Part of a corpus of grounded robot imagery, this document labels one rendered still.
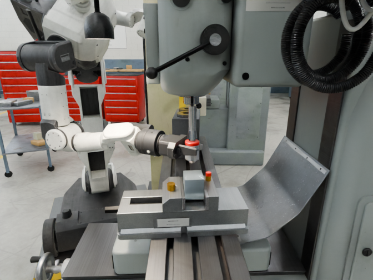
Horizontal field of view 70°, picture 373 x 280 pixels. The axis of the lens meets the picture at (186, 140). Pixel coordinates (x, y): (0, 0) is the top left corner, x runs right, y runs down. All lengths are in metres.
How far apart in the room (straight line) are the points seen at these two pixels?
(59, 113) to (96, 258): 0.52
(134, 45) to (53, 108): 8.95
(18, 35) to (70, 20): 10.11
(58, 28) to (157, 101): 1.62
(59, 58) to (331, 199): 0.94
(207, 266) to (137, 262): 0.30
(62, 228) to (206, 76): 1.11
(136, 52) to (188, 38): 9.22
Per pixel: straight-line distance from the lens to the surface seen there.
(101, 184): 1.65
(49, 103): 1.04
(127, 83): 5.39
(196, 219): 0.73
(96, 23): 0.73
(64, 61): 1.03
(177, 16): 0.71
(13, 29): 11.27
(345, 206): 0.85
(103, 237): 1.11
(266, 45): 0.71
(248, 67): 0.70
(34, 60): 1.05
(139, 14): 1.47
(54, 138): 1.03
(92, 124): 1.44
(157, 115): 2.59
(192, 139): 0.82
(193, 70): 0.70
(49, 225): 1.57
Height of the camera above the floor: 1.43
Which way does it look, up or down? 18 degrees down
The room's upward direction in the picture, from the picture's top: straight up
